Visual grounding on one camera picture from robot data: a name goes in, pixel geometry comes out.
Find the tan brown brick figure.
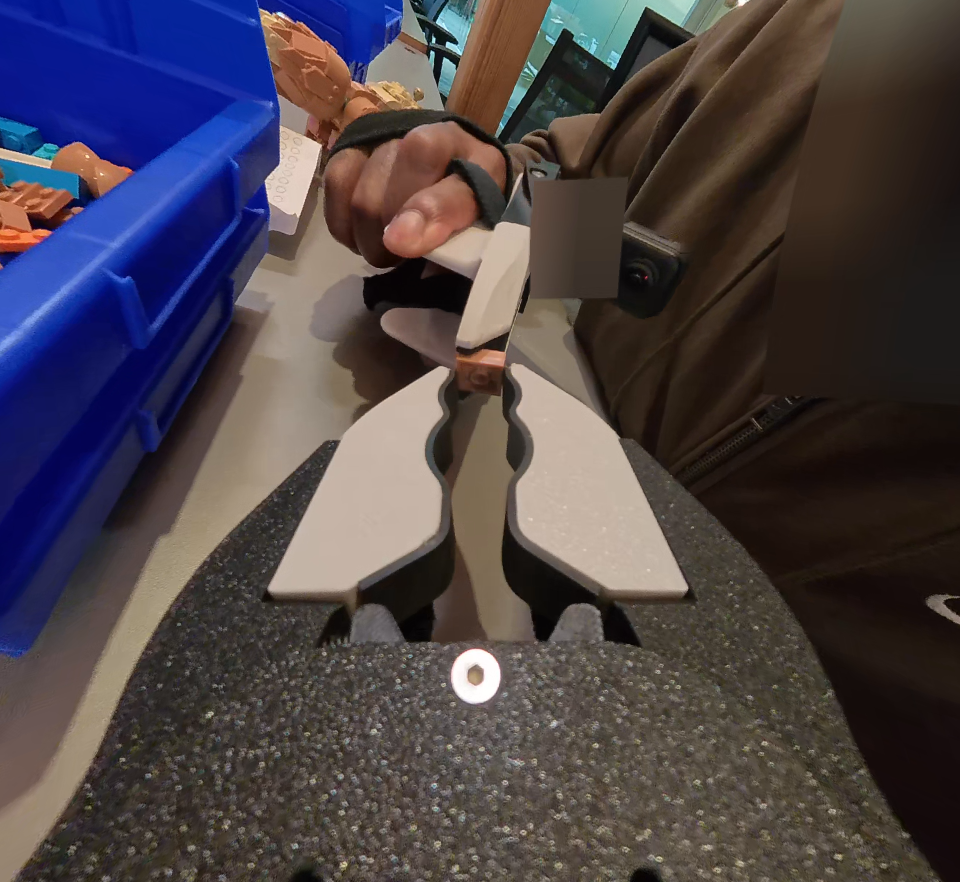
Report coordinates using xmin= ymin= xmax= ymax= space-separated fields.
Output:
xmin=258 ymin=8 xmax=425 ymax=152

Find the pile of loose toy bricks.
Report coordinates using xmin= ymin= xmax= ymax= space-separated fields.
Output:
xmin=0 ymin=115 xmax=136 ymax=272

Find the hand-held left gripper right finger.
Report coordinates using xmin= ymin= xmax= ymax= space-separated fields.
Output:
xmin=502 ymin=363 xmax=691 ymax=603

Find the person's right hand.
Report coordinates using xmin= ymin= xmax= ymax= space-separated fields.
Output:
xmin=322 ymin=120 xmax=511 ymax=272

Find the black office chair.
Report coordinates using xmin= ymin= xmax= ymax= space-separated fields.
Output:
xmin=498 ymin=27 xmax=612 ymax=144

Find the blue plastic bin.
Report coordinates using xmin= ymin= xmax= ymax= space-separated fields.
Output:
xmin=0 ymin=0 xmax=282 ymax=658

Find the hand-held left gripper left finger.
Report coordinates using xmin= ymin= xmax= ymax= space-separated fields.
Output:
xmin=267 ymin=368 xmax=457 ymax=604

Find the wooden column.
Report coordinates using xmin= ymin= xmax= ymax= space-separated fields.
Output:
xmin=444 ymin=0 xmax=586 ymax=137

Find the small brown square brick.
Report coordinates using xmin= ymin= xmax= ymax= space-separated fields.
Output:
xmin=455 ymin=349 xmax=505 ymax=397

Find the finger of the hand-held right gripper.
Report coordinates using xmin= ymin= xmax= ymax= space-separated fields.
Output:
xmin=380 ymin=306 xmax=462 ymax=371
xmin=455 ymin=222 xmax=531 ymax=354

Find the white circle-patterned sheet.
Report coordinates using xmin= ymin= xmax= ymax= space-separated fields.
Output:
xmin=266 ymin=124 xmax=322 ymax=238

